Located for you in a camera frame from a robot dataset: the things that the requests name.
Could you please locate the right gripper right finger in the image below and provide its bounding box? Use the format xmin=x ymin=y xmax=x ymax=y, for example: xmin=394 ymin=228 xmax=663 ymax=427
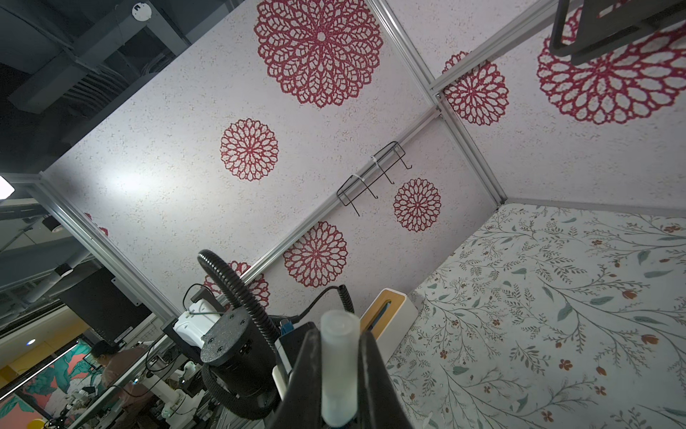
xmin=357 ymin=332 xmax=413 ymax=429

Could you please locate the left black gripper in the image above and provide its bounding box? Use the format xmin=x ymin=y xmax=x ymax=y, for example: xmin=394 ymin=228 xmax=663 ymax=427
xmin=200 ymin=307 xmax=276 ymax=399

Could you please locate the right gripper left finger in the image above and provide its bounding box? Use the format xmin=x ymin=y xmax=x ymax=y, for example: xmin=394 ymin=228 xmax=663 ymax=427
xmin=269 ymin=328 xmax=322 ymax=429

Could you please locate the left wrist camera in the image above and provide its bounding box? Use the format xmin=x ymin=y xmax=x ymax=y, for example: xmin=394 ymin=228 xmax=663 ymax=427
xmin=272 ymin=319 xmax=316 ymax=400

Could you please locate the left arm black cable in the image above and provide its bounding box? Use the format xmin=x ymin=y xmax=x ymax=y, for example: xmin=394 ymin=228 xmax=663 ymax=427
xmin=181 ymin=248 xmax=356 ymax=422

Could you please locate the black wire wall rack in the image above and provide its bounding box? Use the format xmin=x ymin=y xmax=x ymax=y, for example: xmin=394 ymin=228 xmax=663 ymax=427
xmin=335 ymin=140 xmax=413 ymax=216

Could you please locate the dark grey wall shelf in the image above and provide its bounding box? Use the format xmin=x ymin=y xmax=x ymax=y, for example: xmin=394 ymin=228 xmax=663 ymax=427
xmin=548 ymin=0 xmax=685 ymax=65

